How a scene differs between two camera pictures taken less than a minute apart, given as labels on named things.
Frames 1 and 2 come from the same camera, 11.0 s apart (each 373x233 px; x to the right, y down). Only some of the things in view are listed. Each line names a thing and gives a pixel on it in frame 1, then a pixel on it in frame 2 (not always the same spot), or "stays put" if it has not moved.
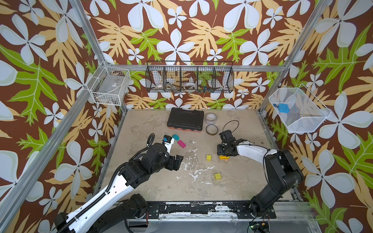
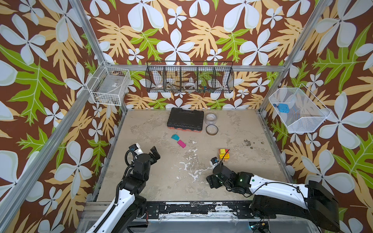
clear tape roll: [211, 118] stays put
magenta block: [182, 144] stays put
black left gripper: [172, 166] to [153, 159]
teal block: [176, 137] stays put
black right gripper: [224, 148] to [219, 168]
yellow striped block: [223, 157] stays put
